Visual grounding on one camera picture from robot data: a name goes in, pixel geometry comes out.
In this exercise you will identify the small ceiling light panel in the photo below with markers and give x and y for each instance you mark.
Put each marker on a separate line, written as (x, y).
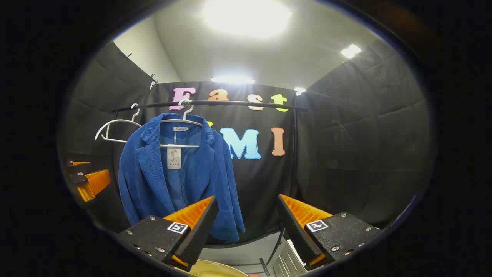
(350, 50)
(299, 90)

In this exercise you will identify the white panel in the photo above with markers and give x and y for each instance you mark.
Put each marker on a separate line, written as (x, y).
(286, 263)

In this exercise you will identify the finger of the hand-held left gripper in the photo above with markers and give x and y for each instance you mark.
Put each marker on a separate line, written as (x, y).
(77, 164)
(94, 182)

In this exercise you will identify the large ceiling light panel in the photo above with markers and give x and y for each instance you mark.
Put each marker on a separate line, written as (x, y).
(246, 15)

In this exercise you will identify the black clothes rack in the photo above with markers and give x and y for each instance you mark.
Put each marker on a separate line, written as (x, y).
(230, 102)

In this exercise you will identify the white plastic hanger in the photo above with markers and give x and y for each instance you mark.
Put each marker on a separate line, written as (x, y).
(119, 120)
(184, 146)

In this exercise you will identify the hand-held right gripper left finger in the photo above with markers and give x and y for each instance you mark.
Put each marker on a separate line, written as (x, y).
(198, 231)

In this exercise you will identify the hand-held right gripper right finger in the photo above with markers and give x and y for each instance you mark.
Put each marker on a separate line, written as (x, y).
(296, 231)

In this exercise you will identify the long ceiling light strip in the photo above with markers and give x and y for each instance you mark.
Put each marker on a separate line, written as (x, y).
(232, 80)

